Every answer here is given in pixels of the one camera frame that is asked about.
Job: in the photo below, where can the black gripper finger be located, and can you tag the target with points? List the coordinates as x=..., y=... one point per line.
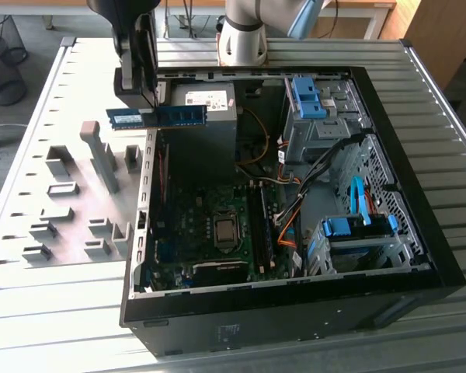
x=147, y=58

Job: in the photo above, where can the blue RAM stick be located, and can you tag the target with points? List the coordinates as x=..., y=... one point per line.
x=178, y=116

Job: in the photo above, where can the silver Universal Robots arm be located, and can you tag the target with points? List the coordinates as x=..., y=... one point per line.
x=240, y=42

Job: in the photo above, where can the black RAM slot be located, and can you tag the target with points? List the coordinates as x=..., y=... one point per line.
x=254, y=225

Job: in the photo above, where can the long white-framed desk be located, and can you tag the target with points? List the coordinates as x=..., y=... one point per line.
x=42, y=9

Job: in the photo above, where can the grey power supply unit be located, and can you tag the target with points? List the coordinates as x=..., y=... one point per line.
x=221, y=116

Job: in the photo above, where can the black mesh wastebasket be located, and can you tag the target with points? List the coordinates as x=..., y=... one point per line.
x=4, y=77

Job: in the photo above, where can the grey parts rack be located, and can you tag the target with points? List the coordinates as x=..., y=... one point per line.
x=81, y=194

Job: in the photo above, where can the blue drive bay latch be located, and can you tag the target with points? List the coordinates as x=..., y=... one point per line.
x=308, y=101

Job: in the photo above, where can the green motherboard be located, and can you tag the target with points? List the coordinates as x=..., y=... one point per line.
x=186, y=233

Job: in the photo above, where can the CPU socket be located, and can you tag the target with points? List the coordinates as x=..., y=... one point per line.
x=213, y=233

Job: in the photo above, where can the grey metal drive cage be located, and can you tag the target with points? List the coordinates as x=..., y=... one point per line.
x=318, y=134

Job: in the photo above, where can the silver CPU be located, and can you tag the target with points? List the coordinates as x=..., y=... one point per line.
x=226, y=230

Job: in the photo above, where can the black graphics card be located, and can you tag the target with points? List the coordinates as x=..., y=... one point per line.
x=221, y=272

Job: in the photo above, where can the small wood-topped white table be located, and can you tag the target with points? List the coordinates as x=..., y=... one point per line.
x=376, y=15

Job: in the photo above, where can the hard disk in blue carrier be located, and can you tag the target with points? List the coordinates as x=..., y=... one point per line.
x=339, y=226

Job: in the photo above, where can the black open PC case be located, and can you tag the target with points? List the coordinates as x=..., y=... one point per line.
x=256, y=330

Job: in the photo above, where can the grey metal disk bay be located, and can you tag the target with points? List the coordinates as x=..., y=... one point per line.
x=373, y=248

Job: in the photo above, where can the brown wooden cabinet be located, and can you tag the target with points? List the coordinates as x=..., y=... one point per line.
x=442, y=39

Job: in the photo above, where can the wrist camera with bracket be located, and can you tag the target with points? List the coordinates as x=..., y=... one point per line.
x=126, y=93

